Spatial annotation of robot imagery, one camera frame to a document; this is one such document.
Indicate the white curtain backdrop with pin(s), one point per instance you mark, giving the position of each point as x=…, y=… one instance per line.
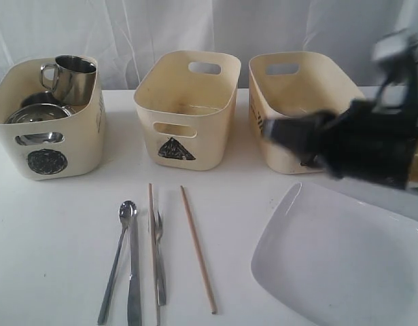
x=128, y=37

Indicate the steel spoon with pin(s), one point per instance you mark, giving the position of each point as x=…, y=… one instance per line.
x=127, y=210

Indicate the steel table knife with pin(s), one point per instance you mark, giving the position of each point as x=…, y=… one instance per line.
x=134, y=311

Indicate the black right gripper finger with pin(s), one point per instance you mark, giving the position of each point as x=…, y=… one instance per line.
x=299, y=135

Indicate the white square plate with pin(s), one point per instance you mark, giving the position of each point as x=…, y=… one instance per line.
x=335, y=260

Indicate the white bowl steel inside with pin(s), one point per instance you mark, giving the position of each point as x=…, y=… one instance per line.
x=39, y=112

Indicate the cream bin with circle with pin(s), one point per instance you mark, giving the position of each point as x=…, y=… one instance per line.
x=82, y=148

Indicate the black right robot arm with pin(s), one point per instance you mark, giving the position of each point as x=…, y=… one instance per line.
x=396, y=54

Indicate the cream bin with square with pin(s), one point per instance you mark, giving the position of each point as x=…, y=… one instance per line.
x=289, y=84

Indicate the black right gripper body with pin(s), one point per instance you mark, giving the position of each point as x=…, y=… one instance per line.
x=373, y=143

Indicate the steel fork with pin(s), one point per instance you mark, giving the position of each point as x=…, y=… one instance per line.
x=159, y=275

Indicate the wooden chopstick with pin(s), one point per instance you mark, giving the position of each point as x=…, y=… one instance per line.
x=199, y=253
x=153, y=251

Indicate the cream bin with triangle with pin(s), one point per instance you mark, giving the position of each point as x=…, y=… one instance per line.
x=185, y=105

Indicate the steel mug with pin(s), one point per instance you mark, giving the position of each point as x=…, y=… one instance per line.
x=39, y=98
x=70, y=79

